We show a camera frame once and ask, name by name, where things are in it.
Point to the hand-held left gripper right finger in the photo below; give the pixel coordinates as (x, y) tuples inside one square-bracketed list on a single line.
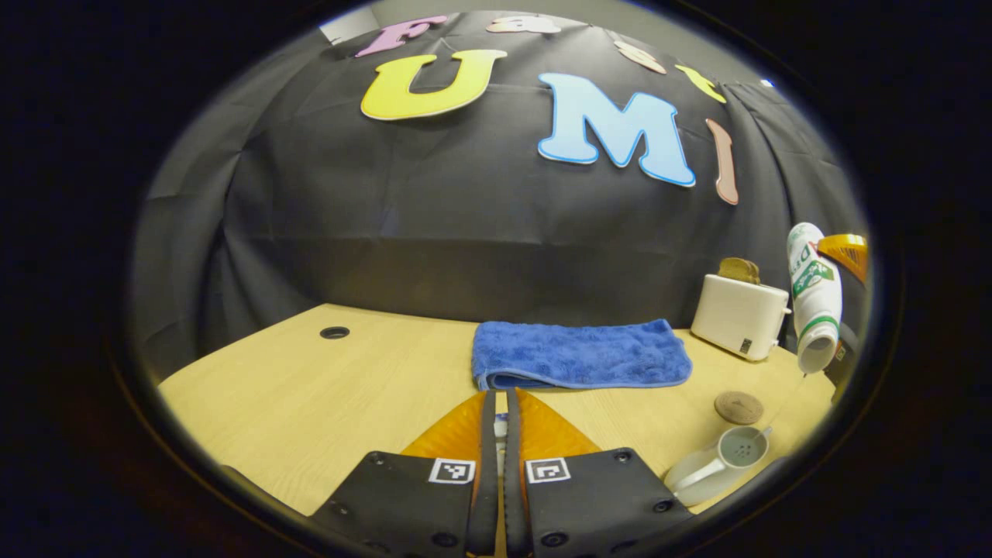
[(513, 480)]

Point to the black backdrop cloth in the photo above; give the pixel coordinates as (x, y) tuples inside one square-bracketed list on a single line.
[(465, 232)]

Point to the white toaster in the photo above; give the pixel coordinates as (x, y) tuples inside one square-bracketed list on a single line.
[(736, 314)]

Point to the white green water bottle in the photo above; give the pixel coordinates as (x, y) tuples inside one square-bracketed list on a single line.
[(815, 302)]

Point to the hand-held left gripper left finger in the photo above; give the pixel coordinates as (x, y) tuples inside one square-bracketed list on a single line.
[(488, 465)]

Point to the white teacup with spout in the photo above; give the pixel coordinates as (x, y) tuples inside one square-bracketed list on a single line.
[(736, 453)]

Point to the blue towel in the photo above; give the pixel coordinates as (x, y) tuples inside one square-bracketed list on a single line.
[(581, 355)]

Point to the brown toast slice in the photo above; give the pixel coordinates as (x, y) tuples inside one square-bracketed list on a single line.
[(738, 270)]

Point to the round cork coaster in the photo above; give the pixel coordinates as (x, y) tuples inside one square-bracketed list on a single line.
[(738, 408)]

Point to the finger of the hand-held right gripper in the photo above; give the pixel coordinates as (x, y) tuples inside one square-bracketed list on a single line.
[(845, 353), (849, 252)]

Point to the white teacup lid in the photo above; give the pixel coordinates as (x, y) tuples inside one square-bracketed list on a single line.
[(501, 428)]

